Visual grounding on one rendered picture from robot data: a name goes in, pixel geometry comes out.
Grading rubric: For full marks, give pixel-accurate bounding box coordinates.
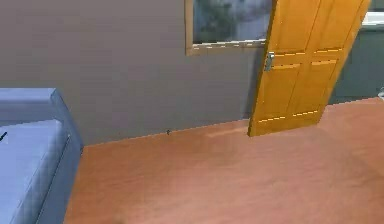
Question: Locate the orange wooden room door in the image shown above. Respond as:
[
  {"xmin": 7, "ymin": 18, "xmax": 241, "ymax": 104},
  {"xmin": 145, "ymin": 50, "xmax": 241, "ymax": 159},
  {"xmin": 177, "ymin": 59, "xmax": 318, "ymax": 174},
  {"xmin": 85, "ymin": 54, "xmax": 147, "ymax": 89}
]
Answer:
[{"xmin": 247, "ymin": 0, "xmax": 372, "ymax": 138}]

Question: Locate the blue sofa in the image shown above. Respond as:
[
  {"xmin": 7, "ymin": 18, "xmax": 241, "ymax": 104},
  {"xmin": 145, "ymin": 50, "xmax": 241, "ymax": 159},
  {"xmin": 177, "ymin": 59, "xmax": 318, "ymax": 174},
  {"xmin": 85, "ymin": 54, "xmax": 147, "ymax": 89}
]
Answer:
[{"xmin": 0, "ymin": 87, "xmax": 85, "ymax": 224}]

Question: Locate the wooden framed window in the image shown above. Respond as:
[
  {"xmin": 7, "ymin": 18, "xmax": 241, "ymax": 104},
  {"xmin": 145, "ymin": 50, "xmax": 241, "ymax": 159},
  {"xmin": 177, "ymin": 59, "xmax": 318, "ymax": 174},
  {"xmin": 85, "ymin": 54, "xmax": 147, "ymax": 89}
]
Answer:
[{"xmin": 184, "ymin": 0, "xmax": 275, "ymax": 57}]

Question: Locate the silver door handle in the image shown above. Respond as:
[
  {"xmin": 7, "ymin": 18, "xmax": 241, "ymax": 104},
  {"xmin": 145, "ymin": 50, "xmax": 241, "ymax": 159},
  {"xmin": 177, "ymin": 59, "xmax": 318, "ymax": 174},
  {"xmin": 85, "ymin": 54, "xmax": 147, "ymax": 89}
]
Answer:
[{"xmin": 263, "ymin": 51, "xmax": 276, "ymax": 73}]

